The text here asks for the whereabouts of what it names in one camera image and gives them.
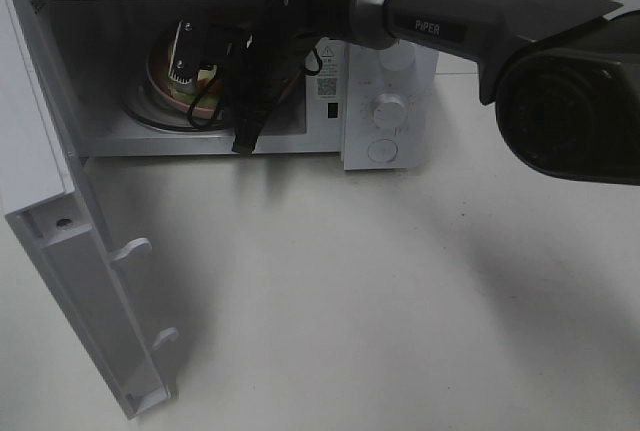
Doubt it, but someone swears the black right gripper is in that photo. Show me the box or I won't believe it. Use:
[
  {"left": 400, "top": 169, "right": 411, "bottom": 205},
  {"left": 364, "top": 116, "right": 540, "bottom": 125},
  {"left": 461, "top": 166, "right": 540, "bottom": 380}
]
[{"left": 219, "top": 40, "right": 300, "bottom": 155}]

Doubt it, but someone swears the toast sandwich with lettuce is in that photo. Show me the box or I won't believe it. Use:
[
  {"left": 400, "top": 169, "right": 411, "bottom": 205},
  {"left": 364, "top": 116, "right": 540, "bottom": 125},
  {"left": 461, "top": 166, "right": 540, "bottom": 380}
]
[{"left": 168, "top": 66, "right": 222, "bottom": 109}]

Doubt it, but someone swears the pink round plate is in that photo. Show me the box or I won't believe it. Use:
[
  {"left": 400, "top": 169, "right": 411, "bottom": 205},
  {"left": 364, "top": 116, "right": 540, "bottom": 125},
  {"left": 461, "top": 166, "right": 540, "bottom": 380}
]
[{"left": 146, "top": 38, "right": 216, "bottom": 120}]

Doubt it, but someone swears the white timer knob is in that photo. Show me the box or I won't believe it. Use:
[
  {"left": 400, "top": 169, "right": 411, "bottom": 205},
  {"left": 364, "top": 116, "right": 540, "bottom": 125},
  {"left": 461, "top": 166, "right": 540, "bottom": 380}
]
[{"left": 370, "top": 93, "right": 407, "bottom": 129}]

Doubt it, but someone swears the white microwave door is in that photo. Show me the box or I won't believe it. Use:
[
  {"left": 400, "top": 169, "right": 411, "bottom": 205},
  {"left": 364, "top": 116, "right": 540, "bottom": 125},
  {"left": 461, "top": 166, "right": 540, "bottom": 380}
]
[{"left": 1, "top": 0, "right": 179, "bottom": 418}]

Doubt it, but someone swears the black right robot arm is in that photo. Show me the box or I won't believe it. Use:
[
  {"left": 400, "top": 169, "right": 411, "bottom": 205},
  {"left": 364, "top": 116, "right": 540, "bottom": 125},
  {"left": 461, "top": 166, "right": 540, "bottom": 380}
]
[{"left": 224, "top": 0, "right": 639, "bottom": 185}]

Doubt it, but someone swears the glass microwave turntable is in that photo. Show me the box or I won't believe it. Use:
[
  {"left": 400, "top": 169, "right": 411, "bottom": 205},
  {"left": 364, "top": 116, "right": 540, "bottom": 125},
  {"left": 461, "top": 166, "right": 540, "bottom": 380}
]
[{"left": 119, "top": 85, "right": 306, "bottom": 135}]

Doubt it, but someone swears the white warning label sticker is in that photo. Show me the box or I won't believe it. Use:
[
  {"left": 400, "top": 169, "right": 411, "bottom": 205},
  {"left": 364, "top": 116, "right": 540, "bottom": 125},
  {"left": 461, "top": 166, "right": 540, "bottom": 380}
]
[{"left": 313, "top": 40, "right": 344, "bottom": 100}]

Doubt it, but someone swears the white microwave oven body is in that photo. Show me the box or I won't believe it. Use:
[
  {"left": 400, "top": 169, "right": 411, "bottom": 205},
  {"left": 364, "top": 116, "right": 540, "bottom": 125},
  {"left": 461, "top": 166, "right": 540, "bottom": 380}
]
[{"left": 31, "top": 0, "right": 438, "bottom": 170}]

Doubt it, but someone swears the upper white power knob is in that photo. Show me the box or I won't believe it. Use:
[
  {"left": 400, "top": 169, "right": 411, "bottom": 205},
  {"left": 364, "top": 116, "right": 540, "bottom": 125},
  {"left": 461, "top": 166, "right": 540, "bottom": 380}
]
[{"left": 378, "top": 41, "right": 416, "bottom": 73}]

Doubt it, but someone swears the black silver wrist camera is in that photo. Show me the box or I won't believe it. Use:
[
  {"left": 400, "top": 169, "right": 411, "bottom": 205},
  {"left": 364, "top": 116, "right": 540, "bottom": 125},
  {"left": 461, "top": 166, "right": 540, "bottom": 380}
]
[{"left": 168, "top": 15, "right": 240, "bottom": 94}]

